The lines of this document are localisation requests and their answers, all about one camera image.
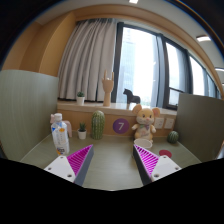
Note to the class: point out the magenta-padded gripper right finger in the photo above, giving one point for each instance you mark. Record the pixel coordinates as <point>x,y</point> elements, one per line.
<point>165,166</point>

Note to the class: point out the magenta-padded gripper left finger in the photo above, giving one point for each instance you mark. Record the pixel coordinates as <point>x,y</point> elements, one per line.
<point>58,166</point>

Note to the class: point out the clear plastic drink bottle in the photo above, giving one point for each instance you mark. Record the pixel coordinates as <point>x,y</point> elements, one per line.
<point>60,136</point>

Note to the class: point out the flat round red coaster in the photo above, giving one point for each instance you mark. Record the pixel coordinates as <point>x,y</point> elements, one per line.
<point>165,153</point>

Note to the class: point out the round green cactus ornament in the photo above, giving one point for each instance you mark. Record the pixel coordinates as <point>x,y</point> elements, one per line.
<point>172,137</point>

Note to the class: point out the small plant in white pot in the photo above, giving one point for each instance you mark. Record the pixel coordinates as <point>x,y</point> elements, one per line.
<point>82,134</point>
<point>80,99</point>

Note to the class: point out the beige plush mouse toy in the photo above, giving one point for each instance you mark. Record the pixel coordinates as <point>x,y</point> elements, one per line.
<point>145,121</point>

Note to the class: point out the grey-green desk partition panel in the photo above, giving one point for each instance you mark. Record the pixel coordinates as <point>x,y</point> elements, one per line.
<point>203,128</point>
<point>26,113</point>

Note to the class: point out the tall green cactus ornament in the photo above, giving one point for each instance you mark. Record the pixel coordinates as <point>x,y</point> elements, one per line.
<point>98,125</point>

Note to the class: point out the purple round number sticker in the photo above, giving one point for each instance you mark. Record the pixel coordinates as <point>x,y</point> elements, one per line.
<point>121,126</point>

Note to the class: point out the black horse figurine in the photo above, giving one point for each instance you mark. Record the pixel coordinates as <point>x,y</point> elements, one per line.
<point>132,97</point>

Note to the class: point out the wooden hand model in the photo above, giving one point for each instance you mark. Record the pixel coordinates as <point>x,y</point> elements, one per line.
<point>107,88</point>

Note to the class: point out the grey window curtain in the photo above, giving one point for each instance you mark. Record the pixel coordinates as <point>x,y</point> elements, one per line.
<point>86,60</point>

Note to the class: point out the ceiling lights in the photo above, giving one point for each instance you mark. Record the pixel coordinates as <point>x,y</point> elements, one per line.
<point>203,38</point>

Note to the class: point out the white wall socket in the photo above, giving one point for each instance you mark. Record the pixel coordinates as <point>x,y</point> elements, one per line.
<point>158,123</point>
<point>169,123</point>

